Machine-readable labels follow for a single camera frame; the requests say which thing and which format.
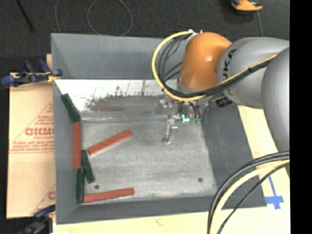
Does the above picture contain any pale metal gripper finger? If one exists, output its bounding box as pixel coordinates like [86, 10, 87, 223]
[162, 118, 172, 145]
[170, 119, 179, 144]

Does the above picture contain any grey metal bin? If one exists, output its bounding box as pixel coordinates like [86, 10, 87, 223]
[50, 32, 267, 224]

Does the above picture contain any dark green flat block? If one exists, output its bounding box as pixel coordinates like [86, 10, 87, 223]
[75, 167, 85, 204]
[80, 149, 96, 184]
[60, 93, 81, 123]

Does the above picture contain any brown cardboard board, red print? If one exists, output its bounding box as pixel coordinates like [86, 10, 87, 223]
[5, 81, 57, 219]

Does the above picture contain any red-brown flat block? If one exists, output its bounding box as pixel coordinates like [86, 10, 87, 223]
[72, 121, 82, 170]
[87, 129, 134, 156]
[82, 187, 136, 204]

